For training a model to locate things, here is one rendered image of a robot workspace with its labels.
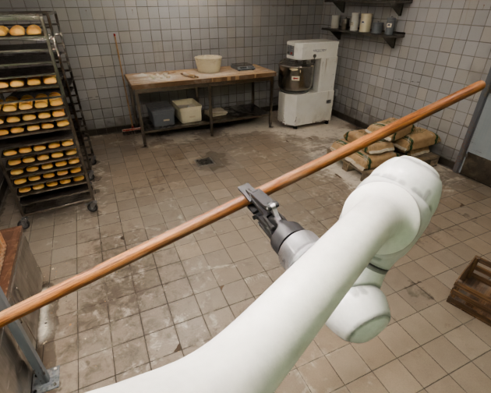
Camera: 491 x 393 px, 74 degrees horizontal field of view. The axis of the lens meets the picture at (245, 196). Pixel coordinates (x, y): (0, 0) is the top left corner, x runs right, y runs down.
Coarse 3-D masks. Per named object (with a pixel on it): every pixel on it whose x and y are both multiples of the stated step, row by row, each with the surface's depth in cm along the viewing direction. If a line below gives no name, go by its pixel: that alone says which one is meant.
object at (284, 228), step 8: (272, 216) 67; (280, 216) 66; (272, 224) 68; (280, 224) 65; (288, 224) 64; (296, 224) 65; (280, 232) 64; (288, 232) 62; (272, 240) 65; (280, 240) 63; (272, 248) 66
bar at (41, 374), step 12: (0, 288) 152; (0, 300) 152; (12, 324) 161; (24, 336) 168; (24, 348) 170; (36, 360) 177; (36, 372) 181; (48, 372) 193; (36, 384) 187; (48, 384) 187
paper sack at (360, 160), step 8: (360, 152) 397; (384, 152) 394; (392, 152) 396; (352, 160) 399; (360, 160) 388; (368, 160) 382; (376, 160) 385; (384, 160) 389; (360, 168) 387; (368, 168) 387
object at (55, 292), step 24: (456, 96) 94; (408, 120) 90; (360, 144) 86; (312, 168) 83; (264, 192) 79; (216, 216) 77; (168, 240) 74; (120, 264) 72; (72, 288) 69; (0, 312) 67; (24, 312) 67
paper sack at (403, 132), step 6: (384, 120) 409; (372, 126) 396; (378, 126) 391; (408, 126) 397; (414, 126) 405; (366, 132) 399; (402, 132) 391; (408, 132) 402; (384, 138) 383; (390, 138) 380; (396, 138) 388
